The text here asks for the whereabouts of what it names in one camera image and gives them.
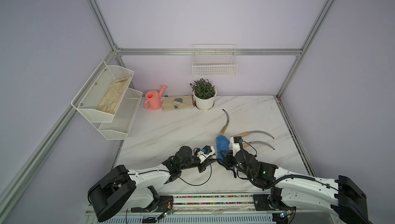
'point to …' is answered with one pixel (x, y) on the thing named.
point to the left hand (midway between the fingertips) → (214, 157)
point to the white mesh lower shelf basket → (119, 128)
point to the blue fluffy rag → (222, 144)
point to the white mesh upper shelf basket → (100, 97)
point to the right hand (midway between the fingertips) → (222, 153)
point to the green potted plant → (202, 84)
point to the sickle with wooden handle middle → (245, 144)
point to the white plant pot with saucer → (204, 98)
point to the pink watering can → (155, 98)
